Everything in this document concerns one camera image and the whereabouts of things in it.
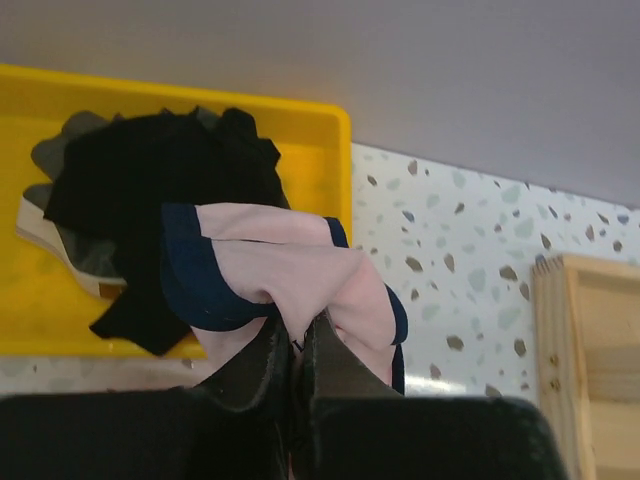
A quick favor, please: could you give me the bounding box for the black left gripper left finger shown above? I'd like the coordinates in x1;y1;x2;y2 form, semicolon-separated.
1;317;291;479

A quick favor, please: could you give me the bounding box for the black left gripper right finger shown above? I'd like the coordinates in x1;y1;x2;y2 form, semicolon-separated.
292;314;568;480

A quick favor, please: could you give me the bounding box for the pink underwear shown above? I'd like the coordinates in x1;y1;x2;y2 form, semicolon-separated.
160;203;408;393

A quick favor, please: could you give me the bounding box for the wooden hanger rack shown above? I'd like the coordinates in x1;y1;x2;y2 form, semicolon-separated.
532;255;639;479

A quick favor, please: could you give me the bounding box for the yellow plastic tray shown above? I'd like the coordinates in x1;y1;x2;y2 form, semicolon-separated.
0;63;353;361

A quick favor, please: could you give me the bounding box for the black garment pile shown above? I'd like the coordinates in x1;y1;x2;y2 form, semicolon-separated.
16;107;287;356

